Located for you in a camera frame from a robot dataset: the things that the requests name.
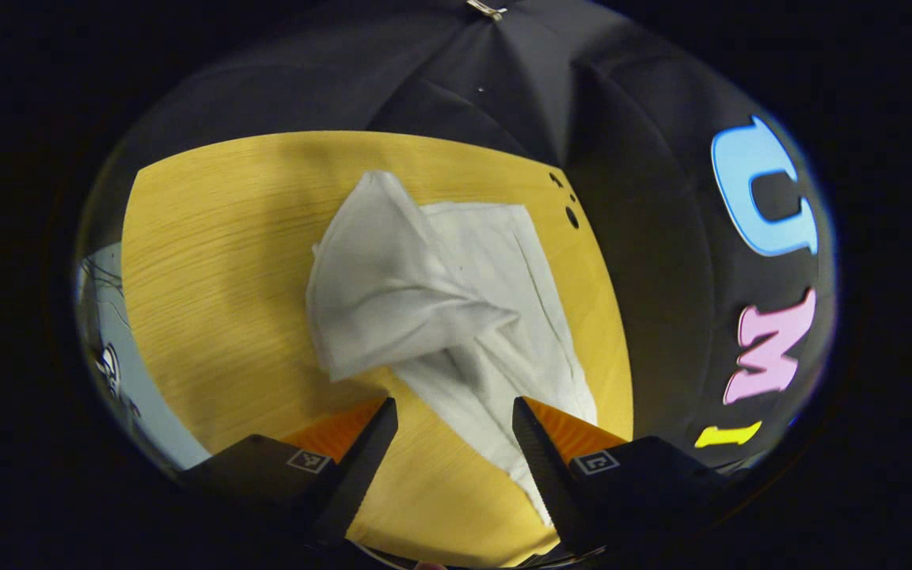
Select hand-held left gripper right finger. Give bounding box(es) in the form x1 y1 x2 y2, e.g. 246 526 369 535
511 396 732 557

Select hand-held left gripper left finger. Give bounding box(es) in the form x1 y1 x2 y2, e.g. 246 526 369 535
177 396 400 547

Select white jeans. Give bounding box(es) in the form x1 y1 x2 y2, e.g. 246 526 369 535
306 170 599 527

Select black backdrop cloth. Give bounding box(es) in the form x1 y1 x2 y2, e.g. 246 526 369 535
76 0 838 476

